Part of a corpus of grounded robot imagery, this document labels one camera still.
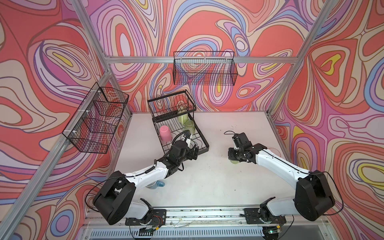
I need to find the pink plastic cup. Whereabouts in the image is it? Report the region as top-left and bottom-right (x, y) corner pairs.
(159, 125), (173, 143)

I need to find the cream mug green handle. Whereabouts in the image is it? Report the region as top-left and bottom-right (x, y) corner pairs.
(178, 109), (189, 125)

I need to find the white mug blue handle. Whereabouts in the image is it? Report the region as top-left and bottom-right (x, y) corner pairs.
(146, 181), (165, 190)

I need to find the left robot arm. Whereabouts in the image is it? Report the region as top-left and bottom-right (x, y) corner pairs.
(93, 140), (199, 225)

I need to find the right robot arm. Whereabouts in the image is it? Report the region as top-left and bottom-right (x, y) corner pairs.
(228, 137), (335, 223)

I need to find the clear pink tumbler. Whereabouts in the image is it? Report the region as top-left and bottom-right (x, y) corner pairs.
(268, 148), (282, 157)

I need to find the black wire dish rack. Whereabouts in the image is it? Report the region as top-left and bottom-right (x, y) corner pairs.
(148, 90), (210, 155)

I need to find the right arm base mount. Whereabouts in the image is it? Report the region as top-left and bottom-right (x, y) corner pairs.
(240, 197), (287, 225)

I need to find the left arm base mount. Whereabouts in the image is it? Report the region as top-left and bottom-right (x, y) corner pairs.
(125, 198), (167, 228)

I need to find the back wall wire basket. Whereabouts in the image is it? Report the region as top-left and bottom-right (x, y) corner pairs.
(173, 50), (238, 86)

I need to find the wall wire basket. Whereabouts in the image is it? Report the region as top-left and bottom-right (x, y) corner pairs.
(173, 50), (238, 86)
(62, 83), (130, 154)

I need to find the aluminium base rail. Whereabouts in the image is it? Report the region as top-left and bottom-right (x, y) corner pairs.
(77, 206), (335, 240)

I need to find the left wall wire basket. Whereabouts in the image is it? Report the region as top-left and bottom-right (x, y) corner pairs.
(62, 83), (130, 154)

